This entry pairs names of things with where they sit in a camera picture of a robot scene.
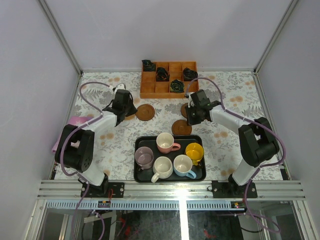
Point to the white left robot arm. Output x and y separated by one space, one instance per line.
75 148

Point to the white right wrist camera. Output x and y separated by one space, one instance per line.
190 100

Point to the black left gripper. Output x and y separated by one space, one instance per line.
127 110

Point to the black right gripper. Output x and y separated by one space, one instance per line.
191 121

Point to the dark rolled cloth with orange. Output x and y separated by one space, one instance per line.
162 75

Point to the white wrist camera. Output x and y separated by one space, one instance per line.
120 86
190 100

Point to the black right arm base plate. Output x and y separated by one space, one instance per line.
229 190

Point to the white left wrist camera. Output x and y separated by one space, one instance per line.
120 86

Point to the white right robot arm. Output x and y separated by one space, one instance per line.
257 143

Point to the light blue mug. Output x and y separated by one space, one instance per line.
182 165

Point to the aluminium front rail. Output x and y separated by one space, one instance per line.
66 194

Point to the brown wooden coaster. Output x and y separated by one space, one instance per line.
183 110
145 112
181 127

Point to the dark rolled cloth green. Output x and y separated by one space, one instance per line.
176 86

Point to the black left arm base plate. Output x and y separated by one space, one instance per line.
112 190

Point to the purple glass mug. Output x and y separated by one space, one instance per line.
144 157

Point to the dark rolled cloth top-left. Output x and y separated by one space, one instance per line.
148 66

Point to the cream speckled mug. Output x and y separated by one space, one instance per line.
162 169

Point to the woven rattan coaster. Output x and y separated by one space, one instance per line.
131 117

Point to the pink ceramic mug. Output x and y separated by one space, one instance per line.
166 143

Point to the black plastic tray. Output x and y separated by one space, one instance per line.
145 175

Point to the orange wooden compartment box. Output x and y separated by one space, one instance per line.
151 89

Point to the yellow black mug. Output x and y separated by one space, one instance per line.
195 152

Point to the purple snowflake cloth bag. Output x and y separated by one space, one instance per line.
75 121

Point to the dark rolled cloth right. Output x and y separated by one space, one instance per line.
189 74

